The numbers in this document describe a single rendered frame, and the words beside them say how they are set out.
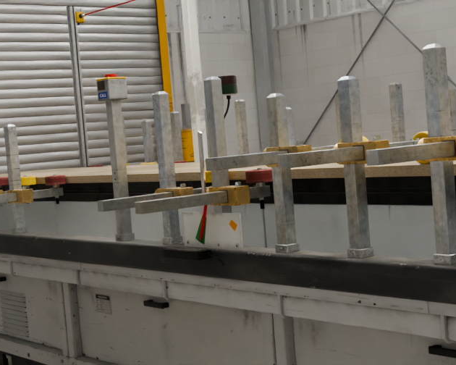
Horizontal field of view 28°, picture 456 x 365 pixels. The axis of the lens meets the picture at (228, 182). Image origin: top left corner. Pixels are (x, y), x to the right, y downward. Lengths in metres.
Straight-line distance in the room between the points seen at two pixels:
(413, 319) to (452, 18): 8.88
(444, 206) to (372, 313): 0.36
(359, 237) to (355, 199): 0.09
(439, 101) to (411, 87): 9.24
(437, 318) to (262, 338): 0.90
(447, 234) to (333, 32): 10.15
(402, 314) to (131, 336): 1.54
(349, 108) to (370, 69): 9.49
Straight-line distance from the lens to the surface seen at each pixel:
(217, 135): 2.48
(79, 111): 5.22
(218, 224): 2.49
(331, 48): 12.06
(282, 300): 2.39
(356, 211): 2.12
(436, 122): 1.96
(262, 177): 2.51
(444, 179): 1.96
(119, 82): 2.90
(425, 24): 11.08
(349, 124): 2.12
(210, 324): 3.03
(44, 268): 3.45
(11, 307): 4.27
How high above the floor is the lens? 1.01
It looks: 3 degrees down
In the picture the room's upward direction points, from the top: 5 degrees counter-clockwise
